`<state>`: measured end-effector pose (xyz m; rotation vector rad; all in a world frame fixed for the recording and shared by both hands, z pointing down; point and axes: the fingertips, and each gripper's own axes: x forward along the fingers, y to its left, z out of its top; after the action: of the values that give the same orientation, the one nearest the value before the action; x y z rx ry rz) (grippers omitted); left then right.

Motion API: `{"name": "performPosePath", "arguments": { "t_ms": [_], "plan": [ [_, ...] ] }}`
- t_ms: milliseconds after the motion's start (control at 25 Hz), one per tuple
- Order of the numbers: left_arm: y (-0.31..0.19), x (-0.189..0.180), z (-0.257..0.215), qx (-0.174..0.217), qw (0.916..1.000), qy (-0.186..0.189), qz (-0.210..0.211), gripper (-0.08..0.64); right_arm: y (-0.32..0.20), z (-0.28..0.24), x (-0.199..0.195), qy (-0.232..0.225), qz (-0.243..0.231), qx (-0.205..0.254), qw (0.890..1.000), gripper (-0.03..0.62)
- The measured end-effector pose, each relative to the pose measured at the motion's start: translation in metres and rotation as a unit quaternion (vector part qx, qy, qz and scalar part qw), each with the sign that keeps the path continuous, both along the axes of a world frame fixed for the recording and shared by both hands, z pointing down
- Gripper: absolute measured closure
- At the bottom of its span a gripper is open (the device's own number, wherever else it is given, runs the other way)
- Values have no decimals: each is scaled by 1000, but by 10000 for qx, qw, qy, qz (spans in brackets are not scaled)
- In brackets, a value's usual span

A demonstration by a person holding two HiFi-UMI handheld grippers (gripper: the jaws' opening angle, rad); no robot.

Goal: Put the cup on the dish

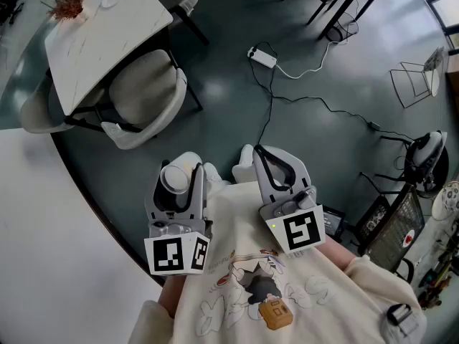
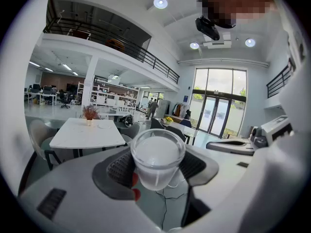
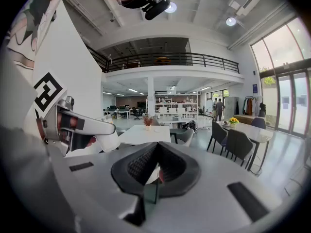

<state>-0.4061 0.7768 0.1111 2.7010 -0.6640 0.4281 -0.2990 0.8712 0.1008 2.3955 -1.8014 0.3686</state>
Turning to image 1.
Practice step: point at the black box device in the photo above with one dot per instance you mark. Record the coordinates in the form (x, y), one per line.
(333, 220)

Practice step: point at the person's right forearm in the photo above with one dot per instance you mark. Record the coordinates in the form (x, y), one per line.
(337, 256)

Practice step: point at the white cup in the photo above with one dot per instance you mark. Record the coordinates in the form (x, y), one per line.
(174, 179)

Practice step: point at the large black mesh crate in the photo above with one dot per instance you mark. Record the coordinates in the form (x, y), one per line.
(398, 224)

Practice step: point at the person's left white shoe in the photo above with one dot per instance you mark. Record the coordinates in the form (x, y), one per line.
(215, 177)

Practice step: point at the dried orange plant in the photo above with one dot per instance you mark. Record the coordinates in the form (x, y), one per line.
(68, 4)

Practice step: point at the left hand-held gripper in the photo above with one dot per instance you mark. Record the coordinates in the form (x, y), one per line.
(168, 256)

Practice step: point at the pile of assorted tools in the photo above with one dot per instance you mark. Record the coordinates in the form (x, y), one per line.
(443, 271)

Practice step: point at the person's right white shoe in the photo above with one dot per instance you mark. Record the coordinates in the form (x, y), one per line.
(244, 163)

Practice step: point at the white marble table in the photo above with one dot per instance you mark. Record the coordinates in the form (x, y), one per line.
(107, 48)

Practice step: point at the person's white shoe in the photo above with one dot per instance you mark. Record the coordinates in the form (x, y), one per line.
(244, 163)
(215, 177)

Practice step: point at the black framed window wall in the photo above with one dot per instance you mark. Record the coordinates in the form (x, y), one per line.
(444, 9)

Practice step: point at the patterned white round object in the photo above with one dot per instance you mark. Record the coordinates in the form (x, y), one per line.
(446, 206)

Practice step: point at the person's left forearm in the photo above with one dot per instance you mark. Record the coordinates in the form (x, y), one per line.
(172, 296)

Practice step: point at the white power strip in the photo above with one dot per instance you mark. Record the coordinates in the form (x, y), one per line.
(263, 58)

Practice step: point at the white saucer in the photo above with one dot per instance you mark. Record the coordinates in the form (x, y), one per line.
(112, 0)

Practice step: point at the person's cream printed sweatshirt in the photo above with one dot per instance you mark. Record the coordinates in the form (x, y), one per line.
(251, 228)

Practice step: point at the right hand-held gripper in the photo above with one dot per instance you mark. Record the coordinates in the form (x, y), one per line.
(297, 231)

